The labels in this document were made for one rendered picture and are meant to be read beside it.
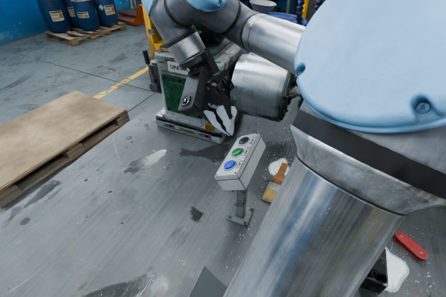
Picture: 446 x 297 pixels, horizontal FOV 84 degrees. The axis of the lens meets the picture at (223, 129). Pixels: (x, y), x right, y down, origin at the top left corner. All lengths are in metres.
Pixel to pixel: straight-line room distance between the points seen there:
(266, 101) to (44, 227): 0.82
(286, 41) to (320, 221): 0.31
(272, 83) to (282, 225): 0.71
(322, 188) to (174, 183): 0.79
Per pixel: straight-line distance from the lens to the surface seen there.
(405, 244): 0.94
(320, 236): 0.19
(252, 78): 0.90
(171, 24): 0.55
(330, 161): 0.17
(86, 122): 2.63
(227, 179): 0.60
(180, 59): 0.57
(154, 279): 0.78
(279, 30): 0.45
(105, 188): 1.00
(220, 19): 0.51
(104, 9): 5.59
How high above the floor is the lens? 1.51
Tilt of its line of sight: 38 degrees down
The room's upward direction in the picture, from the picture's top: straight up
